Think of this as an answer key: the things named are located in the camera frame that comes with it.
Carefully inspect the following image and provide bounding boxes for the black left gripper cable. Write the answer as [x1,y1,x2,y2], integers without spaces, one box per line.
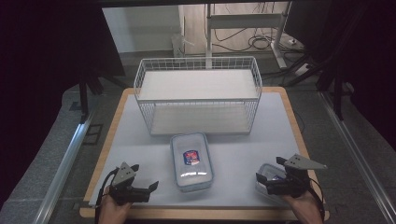
[94,167,120,224]

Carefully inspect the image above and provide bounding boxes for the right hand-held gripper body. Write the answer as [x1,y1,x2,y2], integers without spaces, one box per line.
[264,153,329,199]

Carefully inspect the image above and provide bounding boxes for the large clear food container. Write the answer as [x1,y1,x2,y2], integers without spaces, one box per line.
[169,132,215,193]

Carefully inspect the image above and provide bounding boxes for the black floor cables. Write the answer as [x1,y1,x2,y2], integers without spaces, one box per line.
[213,27,307,54]

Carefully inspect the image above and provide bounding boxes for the white desk frame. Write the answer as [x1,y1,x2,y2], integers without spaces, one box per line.
[205,2,292,70]

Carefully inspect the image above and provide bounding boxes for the person's left hand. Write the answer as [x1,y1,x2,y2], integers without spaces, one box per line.
[98,186,134,219]

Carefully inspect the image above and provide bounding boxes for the aluminium rail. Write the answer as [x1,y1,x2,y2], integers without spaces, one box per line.
[32,119,95,224]
[319,92,396,220]

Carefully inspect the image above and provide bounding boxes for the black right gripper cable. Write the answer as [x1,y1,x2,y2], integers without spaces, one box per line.
[306,185,327,223]

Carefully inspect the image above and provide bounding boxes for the black metal stand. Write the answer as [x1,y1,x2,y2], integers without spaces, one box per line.
[77,69,106,125]
[316,54,354,121]

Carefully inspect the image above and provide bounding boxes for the white power strip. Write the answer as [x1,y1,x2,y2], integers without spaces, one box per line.
[294,63,311,77]

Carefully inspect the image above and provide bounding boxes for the person's right hand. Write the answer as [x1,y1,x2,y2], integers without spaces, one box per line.
[282,189,320,217]

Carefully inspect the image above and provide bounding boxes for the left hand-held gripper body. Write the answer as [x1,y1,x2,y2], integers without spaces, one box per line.
[107,161,151,206]

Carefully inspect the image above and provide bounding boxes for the small clear food container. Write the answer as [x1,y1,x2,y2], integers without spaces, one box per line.
[255,162,289,198]

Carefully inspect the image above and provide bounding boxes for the dark curtain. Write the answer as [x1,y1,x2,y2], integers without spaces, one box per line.
[284,0,396,152]
[0,0,126,206]

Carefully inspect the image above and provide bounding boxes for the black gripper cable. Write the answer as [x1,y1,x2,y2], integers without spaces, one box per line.
[306,185,327,223]
[94,167,120,224]

